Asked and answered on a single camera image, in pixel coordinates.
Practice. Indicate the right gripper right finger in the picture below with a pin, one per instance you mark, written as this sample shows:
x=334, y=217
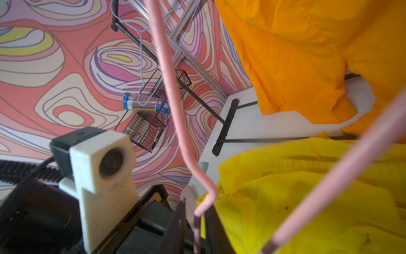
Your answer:
x=217, y=241

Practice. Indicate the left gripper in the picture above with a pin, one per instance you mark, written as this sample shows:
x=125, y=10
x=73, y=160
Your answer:
x=141, y=231

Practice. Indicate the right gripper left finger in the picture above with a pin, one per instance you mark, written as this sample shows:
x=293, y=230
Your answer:
x=173, y=240

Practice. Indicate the yellow shorts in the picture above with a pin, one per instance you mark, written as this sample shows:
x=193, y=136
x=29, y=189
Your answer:
x=258, y=189

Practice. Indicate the light blue wire hanger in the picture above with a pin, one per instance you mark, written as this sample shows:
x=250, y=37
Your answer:
x=119, y=24

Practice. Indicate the orange shorts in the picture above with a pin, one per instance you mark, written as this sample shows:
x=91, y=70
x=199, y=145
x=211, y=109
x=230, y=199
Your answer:
x=296, y=53

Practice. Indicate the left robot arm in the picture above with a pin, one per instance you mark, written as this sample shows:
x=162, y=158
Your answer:
x=38, y=218

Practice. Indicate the mint small clock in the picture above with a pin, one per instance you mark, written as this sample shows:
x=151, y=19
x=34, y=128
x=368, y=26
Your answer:
x=204, y=166

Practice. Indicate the black clothes rack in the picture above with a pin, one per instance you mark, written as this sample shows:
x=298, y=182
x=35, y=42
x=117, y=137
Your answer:
x=227, y=123

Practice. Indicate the blue capped pencil tube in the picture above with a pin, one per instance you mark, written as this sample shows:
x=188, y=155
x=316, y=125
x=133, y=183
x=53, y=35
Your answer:
x=140, y=102

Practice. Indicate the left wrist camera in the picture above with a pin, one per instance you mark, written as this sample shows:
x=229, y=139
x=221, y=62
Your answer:
x=96, y=168

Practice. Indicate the black wire basket left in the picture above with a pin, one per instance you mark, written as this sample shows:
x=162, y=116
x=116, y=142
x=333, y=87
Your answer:
x=146, y=128

